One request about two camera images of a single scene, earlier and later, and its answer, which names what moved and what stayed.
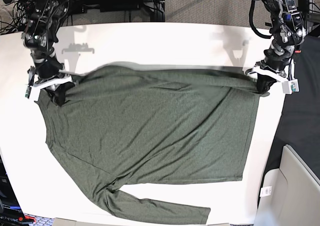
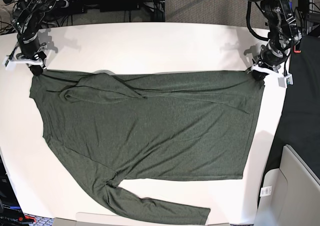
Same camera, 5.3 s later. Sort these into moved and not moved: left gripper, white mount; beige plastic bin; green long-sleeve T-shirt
Moved: left gripper, white mount
Not moved: green long-sleeve T-shirt; beige plastic bin
